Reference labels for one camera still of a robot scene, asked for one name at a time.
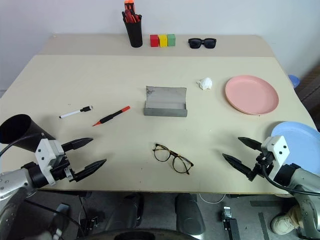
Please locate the pink plate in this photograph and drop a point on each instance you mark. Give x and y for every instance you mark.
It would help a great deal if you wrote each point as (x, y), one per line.
(251, 95)

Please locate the red cube block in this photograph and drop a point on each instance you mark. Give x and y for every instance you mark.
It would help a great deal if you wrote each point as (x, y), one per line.
(154, 41)

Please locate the black sunglasses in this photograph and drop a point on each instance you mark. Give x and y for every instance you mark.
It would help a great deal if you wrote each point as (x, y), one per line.
(195, 43)

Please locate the tortoiseshell eyeglasses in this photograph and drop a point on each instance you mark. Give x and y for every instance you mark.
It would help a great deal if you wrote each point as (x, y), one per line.
(161, 153)

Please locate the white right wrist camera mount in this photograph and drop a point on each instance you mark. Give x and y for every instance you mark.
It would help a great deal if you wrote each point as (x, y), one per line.
(277, 147)

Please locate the blue plastic stool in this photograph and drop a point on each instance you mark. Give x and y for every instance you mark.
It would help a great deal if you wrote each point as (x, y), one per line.
(293, 80)

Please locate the red and black pen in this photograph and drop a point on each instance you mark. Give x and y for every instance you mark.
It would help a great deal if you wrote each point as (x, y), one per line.
(110, 117)

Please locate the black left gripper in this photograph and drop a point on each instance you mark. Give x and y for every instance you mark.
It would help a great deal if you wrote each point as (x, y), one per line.
(62, 170)

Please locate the tall black pen cup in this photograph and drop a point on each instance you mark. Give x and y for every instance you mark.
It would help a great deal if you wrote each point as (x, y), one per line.
(135, 35)

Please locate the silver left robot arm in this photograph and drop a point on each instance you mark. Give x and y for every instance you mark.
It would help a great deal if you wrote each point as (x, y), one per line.
(12, 180)

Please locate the dark rounded shape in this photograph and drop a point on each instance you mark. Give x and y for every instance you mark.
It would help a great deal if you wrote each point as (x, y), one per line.
(130, 212)
(188, 215)

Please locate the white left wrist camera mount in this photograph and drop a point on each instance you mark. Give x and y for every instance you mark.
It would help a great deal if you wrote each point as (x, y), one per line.
(45, 152)

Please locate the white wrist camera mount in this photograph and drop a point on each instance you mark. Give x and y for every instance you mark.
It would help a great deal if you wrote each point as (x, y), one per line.
(45, 152)
(277, 147)

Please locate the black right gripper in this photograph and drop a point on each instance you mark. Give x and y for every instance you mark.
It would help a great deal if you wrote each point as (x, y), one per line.
(262, 165)

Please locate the white shoe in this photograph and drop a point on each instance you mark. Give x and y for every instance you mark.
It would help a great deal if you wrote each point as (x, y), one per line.
(283, 222)

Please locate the yellow cube block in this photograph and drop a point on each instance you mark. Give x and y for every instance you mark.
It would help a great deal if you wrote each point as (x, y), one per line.
(162, 41)

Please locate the wide black pen cup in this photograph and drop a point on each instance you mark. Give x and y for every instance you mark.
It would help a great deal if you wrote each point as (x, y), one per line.
(37, 131)

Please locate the white marker black cap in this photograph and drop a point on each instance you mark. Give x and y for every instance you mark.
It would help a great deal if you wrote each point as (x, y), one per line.
(72, 113)

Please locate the green cube block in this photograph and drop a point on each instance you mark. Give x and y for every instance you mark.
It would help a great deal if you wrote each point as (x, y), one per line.
(171, 40)

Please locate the grey glasses case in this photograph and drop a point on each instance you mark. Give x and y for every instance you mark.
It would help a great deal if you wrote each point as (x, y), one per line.
(165, 100)

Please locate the small grey box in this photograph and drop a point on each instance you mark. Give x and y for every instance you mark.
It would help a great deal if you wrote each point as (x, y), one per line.
(62, 208)

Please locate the orange capped black marker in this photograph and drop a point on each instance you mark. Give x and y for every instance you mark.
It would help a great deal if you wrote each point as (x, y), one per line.
(129, 6)

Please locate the red pen in cup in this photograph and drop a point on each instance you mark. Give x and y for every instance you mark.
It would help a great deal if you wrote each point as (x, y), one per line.
(136, 18)
(129, 16)

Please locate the white tissue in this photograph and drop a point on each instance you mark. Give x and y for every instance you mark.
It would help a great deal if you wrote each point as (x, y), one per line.
(205, 83)

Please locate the blue plate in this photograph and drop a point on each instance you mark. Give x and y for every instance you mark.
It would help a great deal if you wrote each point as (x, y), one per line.
(300, 140)

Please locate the black floor device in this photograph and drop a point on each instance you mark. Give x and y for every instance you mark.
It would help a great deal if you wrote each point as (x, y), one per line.
(230, 222)

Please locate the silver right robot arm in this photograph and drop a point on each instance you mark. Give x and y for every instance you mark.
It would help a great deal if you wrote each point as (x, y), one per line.
(305, 180)

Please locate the dark brown cabinet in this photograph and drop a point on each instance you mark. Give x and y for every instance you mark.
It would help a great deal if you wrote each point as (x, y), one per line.
(310, 92)

